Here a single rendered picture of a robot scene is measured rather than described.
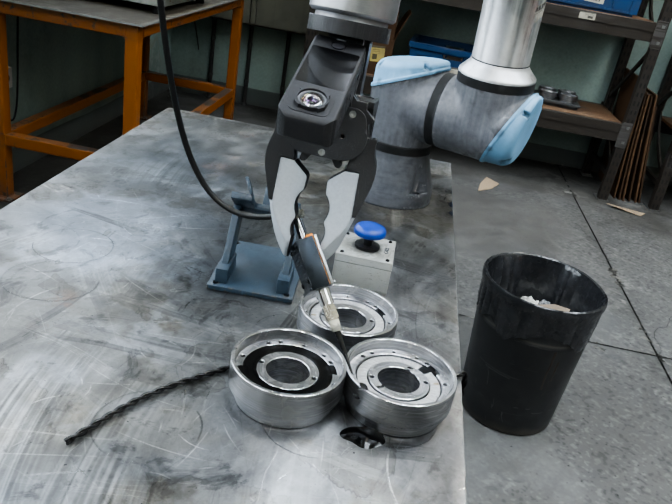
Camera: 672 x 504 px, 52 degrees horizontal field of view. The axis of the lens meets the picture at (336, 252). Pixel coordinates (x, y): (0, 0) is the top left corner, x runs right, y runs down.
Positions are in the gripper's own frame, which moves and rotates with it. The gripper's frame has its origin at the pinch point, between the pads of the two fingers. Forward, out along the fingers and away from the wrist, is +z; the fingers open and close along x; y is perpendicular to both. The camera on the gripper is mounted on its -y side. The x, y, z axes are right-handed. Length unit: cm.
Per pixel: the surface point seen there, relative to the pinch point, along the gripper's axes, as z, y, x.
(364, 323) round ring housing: 9.6, 8.7, -6.8
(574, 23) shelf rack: -46, 339, -80
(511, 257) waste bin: 33, 136, -44
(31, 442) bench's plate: 15.5, -15.5, 16.4
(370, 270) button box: 7.3, 19.6, -6.0
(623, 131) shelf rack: 4, 345, -123
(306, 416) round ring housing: 12.3, -7.7, -3.7
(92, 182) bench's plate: 9, 35, 37
